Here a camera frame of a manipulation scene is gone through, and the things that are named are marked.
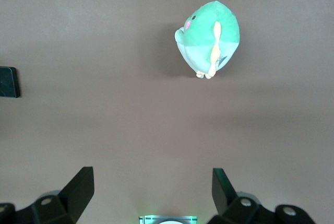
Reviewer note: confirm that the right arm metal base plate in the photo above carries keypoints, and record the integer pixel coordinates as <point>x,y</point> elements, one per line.
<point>148,220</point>

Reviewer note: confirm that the green plush dinosaur toy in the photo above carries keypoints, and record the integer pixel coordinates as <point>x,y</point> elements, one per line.
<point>208,38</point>

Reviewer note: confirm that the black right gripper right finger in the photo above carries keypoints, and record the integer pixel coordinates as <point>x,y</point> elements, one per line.
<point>235,205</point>

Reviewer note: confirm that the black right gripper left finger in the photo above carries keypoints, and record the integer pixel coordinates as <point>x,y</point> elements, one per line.
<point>65,203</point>

